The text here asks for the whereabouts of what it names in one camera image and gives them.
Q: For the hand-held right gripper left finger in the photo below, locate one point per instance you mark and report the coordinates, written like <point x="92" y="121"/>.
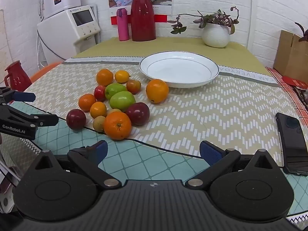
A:
<point x="101" y="150"/>

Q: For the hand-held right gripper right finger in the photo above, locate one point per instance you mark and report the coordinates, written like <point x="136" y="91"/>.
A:
<point x="209" y="152"/>

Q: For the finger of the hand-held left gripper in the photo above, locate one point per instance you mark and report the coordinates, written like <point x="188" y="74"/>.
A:
<point x="24" y="96"/>
<point x="49" y="120"/>

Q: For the dark red plum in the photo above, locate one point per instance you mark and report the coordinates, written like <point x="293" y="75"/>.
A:
<point x="138" y="113"/>
<point x="76" y="119"/>

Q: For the small brown fruit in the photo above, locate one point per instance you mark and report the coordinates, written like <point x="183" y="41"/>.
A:
<point x="113" y="111"/>
<point x="98" y="123"/>

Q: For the oblong green apple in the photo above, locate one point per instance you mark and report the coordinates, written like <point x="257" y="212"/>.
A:
<point x="122" y="101"/>

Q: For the round green apple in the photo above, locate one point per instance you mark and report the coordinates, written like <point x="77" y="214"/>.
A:
<point x="115" y="89"/>

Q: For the small yellow orange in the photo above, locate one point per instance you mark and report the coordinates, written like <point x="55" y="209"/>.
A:
<point x="122" y="76"/>

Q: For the white plate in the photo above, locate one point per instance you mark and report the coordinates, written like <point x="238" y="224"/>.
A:
<point x="180" y="69"/>

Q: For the small red kettle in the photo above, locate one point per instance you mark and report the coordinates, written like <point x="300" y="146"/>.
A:
<point x="18" y="79"/>

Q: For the orange chair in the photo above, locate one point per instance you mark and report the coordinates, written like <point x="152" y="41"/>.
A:
<point x="43" y="71"/>

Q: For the white appliance with screen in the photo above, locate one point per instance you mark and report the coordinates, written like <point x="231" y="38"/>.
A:
<point x="55" y="28"/>

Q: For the black smartphone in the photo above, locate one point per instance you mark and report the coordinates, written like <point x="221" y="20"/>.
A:
<point x="292" y="144"/>

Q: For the red plaid cloth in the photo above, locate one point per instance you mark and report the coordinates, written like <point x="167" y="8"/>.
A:
<point x="286" y="93"/>

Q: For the red envelope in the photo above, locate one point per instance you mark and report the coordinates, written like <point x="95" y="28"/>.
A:
<point x="296" y="83"/>

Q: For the purple plant in white pot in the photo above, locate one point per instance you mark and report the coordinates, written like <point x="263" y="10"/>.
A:
<point x="215" y="35"/>

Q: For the pink bottle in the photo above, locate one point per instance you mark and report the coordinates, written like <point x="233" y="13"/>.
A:
<point x="123" y="26"/>

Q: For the cardboard box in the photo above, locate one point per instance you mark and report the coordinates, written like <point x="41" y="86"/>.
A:
<point x="288" y="55"/>

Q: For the red thermos jug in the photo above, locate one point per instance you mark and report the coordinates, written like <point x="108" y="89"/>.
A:
<point x="143" y="16"/>

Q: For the dark purple plant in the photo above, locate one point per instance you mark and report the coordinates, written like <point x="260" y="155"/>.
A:
<point x="303" y="32"/>

